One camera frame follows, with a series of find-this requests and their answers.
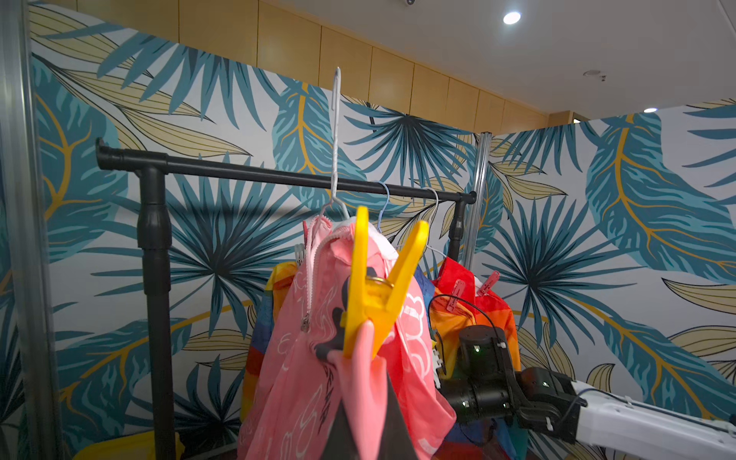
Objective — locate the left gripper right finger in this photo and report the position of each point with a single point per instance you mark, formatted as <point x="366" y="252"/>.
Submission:
<point x="396" y="443"/>

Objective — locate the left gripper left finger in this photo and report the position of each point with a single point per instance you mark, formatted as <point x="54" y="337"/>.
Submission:
<point x="341" y="444"/>

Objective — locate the yellow clothespin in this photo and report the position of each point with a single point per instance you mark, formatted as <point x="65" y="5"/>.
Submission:
<point x="379" y="300"/>

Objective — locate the white wire hanger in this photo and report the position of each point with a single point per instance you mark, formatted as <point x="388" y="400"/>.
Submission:
<point x="335" y="201"/>
<point x="432" y="217"/>

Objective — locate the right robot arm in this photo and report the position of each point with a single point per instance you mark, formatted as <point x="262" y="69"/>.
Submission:
<point x="552" y="404"/>

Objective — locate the rainbow jacket red hood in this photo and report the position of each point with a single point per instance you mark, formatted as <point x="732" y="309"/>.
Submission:
<point x="477" y="322"/>

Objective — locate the pink clothespin left on red hood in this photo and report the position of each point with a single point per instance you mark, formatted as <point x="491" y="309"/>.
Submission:
<point x="456" y="296"/>

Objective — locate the rainbow striped jacket left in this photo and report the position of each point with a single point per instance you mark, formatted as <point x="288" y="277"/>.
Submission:
<point x="267" y="312"/>

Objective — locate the yellow black toolbox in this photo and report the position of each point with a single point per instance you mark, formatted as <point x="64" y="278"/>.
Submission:
<point x="140" y="446"/>

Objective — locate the white clear clothespin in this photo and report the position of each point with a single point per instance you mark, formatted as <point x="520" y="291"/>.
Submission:
<point x="300" y="253"/>

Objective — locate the black clothes rack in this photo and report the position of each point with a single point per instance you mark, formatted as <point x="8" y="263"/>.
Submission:
<point x="154" y="237"/>

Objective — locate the light blue wire hanger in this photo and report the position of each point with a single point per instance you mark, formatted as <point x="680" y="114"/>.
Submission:
<point x="386" y="202"/>

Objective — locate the left aluminium frame post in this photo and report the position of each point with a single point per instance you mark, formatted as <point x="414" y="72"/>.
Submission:
<point x="21" y="170"/>

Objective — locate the aluminium frame post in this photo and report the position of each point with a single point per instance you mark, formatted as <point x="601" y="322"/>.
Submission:
<point x="21" y="170"/>
<point x="478" y="187"/>

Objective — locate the right aluminium frame post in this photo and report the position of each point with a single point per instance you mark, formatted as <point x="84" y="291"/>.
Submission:
<point x="478" y="187"/>

